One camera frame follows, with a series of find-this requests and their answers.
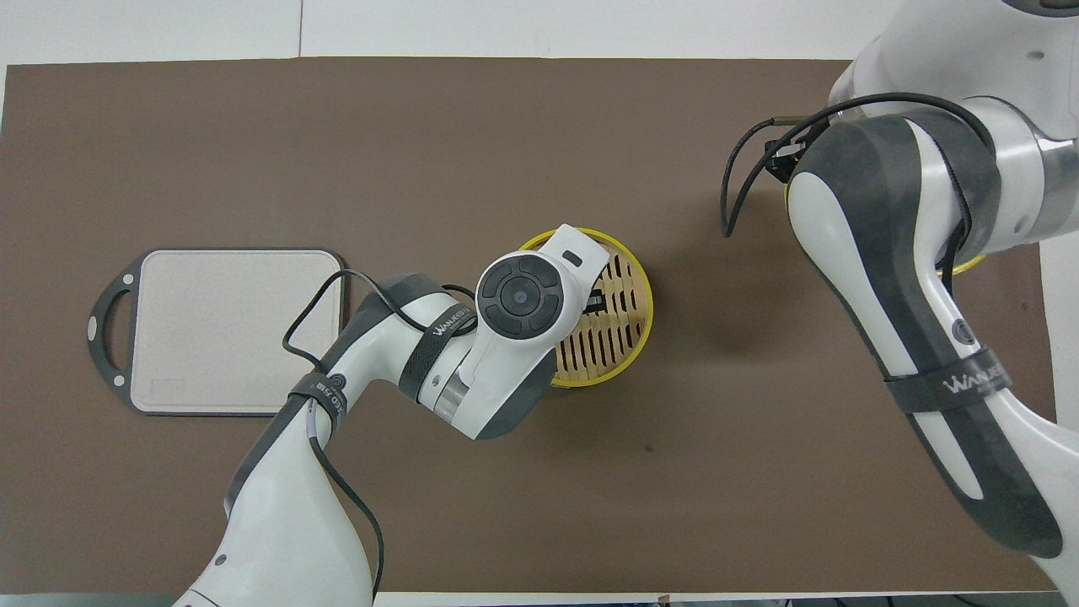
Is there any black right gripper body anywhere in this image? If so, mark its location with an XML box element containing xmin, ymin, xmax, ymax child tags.
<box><xmin>763</xmin><ymin>133</ymin><xmax>815</xmax><ymax>183</ymax></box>

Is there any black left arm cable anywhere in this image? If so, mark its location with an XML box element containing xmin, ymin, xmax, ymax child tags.
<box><xmin>282</xmin><ymin>268</ymin><xmax>478</xmax><ymax>602</ymax></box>

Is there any brown table mat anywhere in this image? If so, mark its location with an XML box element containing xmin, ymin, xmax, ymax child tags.
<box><xmin>0</xmin><ymin>56</ymin><xmax>1060</xmax><ymax>595</ymax></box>

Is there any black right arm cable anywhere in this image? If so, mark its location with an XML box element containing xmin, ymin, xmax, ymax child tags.
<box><xmin>719</xmin><ymin>91</ymin><xmax>1001</xmax><ymax>284</ymax></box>

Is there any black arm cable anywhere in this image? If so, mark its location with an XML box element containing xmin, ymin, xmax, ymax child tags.
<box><xmin>719</xmin><ymin>91</ymin><xmax>1001</xmax><ymax>284</ymax></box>
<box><xmin>282</xmin><ymin>268</ymin><xmax>478</xmax><ymax>602</ymax></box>

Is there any grey cutting board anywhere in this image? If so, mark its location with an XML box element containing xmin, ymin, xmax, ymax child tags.
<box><xmin>86</xmin><ymin>246</ymin><xmax>349</xmax><ymax>419</ymax></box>

